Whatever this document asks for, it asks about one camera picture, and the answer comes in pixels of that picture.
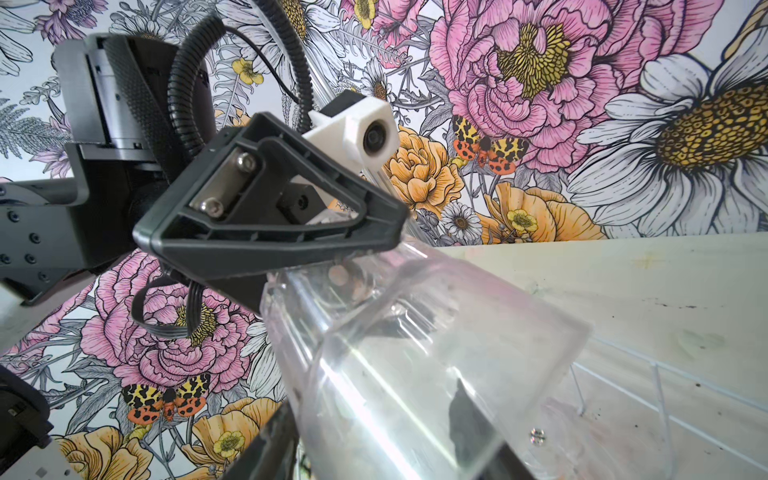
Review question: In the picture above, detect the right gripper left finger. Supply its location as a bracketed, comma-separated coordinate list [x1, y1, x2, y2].
[221, 405, 299, 480]

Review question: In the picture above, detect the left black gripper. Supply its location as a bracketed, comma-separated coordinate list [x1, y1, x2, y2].
[133, 113, 408, 311]

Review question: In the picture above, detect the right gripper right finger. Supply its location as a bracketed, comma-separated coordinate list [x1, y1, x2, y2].
[448, 379, 533, 479]

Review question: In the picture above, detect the clear plastic cup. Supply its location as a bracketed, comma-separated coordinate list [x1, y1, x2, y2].
[261, 239, 590, 479]

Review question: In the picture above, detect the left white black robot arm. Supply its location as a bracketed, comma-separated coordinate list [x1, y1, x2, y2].
[1, 1, 408, 325]

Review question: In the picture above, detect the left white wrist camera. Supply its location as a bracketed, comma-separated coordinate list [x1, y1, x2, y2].
[303, 89, 400, 173]

